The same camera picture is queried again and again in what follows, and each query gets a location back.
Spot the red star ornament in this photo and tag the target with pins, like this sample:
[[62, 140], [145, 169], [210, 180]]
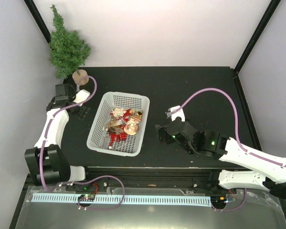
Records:
[[128, 114]]

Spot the black frame post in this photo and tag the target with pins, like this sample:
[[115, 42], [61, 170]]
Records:
[[269, 12], [38, 19]]

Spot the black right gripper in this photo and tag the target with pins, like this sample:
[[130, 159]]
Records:
[[159, 130]]

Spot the white snowflake ornament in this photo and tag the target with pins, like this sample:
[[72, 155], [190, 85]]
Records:
[[118, 112]]

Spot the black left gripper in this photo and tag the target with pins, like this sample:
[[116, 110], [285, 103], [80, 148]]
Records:
[[82, 113]]

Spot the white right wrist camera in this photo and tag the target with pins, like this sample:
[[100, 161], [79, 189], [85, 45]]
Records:
[[176, 112]]

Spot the red reindeer ornament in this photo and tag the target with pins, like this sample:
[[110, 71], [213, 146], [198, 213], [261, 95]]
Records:
[[117, 138]]

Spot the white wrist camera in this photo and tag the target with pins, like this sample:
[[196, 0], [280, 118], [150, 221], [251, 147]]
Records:
[[176, 112], [81, 96]]

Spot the white perforated plastic basket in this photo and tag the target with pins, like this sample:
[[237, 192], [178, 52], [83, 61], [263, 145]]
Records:
[[104, 124]]

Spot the left green circuit board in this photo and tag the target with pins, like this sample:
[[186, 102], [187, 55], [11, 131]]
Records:
[[86, 197]]

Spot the right circuit board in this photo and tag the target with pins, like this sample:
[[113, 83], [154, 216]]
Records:
[[223, 199]]

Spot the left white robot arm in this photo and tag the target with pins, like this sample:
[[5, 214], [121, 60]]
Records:
[[46, 162]]

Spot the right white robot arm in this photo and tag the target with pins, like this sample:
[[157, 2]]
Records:
[[263, 171]]

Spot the small green christmas tree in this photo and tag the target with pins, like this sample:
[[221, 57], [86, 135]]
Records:
[[68, 51]]

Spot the left black frame post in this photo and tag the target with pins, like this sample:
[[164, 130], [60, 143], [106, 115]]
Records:
[[38, 19]]

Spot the white slotted cable duct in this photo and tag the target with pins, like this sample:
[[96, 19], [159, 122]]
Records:
[[121, 199]]

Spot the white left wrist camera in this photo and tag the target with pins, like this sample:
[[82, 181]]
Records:
[[81, 96]]

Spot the right black frame post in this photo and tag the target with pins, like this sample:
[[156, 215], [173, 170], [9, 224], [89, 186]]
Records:
[[269, 12]]

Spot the snowman ornament with hat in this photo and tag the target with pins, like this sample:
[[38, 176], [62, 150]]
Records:
[[132, 126]]

